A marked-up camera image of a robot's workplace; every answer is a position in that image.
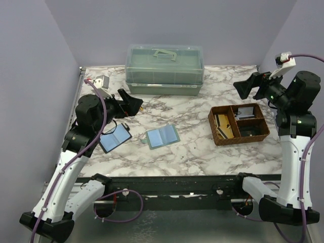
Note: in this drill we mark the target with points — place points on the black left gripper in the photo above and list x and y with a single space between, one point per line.
124 105

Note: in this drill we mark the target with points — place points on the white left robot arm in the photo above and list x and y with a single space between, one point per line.
55 214

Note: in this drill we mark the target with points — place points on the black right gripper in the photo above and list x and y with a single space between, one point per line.
259 85

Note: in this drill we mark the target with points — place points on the brown woven basket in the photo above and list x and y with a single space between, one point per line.
245 131

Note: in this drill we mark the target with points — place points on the aluminium frame rail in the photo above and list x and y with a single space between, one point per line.
75 99

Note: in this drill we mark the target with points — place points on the light green card holder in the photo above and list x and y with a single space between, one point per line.
161 137

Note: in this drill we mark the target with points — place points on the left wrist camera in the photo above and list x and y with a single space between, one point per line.
102 85

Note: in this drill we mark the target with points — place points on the silver grey card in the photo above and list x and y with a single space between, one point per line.
244 113

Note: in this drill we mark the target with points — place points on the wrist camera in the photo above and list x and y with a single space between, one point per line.
102 85
284 63

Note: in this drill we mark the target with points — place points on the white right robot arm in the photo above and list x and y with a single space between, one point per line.
297 129

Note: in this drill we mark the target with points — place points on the green clear-lid storage box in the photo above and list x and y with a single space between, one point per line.
165 69

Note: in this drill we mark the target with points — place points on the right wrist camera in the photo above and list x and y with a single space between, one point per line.
284 63

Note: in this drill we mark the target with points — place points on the gold magnetic stripe card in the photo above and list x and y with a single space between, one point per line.
225 132

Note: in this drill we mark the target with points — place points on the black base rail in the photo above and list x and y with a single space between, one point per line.
178 193

